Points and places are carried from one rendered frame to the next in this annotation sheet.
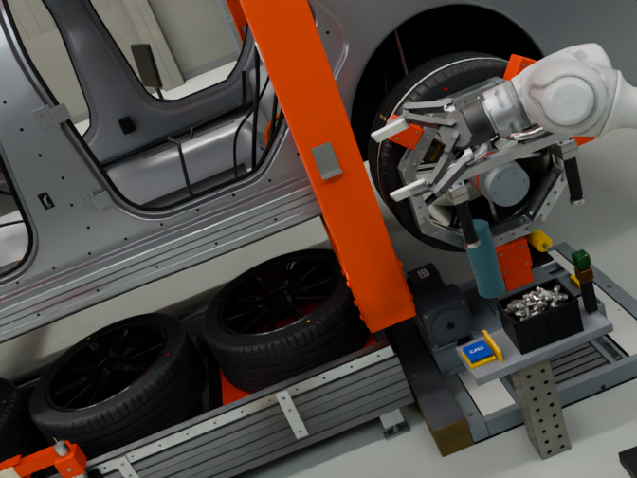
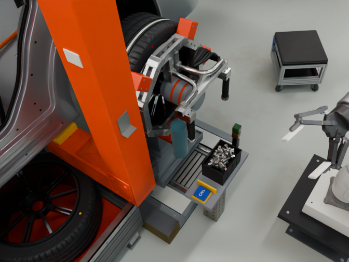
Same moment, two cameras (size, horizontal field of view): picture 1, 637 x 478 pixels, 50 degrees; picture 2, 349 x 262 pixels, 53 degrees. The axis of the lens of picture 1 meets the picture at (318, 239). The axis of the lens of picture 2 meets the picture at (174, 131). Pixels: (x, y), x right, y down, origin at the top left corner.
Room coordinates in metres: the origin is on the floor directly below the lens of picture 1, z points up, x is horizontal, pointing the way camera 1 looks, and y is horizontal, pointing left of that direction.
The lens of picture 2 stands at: (1.12, 0.47, 2.17)
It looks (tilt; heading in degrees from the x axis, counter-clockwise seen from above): 51 degrees down; 310
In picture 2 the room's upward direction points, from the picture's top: 6 degrees counter-clockwise
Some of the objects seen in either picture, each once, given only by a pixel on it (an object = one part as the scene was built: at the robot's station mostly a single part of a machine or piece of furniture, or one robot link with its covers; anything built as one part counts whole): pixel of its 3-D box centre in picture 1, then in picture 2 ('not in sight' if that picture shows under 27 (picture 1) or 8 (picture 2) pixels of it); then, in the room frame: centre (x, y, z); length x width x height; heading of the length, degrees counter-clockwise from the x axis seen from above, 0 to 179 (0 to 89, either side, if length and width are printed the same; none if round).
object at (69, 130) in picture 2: not in sight; (59, 129); (2.44, -0.12, 0.70); 0.14 x 0.14 x 0.05; 0
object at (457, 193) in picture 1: (454, 190); (185, 113); (1.79, -0.42, 0.93); 0.09 x 0.05 x 0.05; 0
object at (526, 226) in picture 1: (486, 169); (171, 88); (1.99, -0.59, 0.85); 0.54 x 0.07 x 0.54; 90
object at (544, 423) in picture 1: (537, 397); (214, 197); (1.63, -0.46, 0.21); 0.10 x 0.10 x 0.42; 0
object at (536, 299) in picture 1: (538, 314); (221, 161); (1.63, -0.52, 0.51); 0.20 x 0.14 x 0.13; 89
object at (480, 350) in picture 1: (477, 352); (202, 193); (1.63, -0.32, 0.47); 0.07 x 0.07 x 0.02; 0
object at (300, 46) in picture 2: not in sight; (295, 61); (1.73, -1.94, 0.17); 0.43 x 0.36 x 0.34; 124
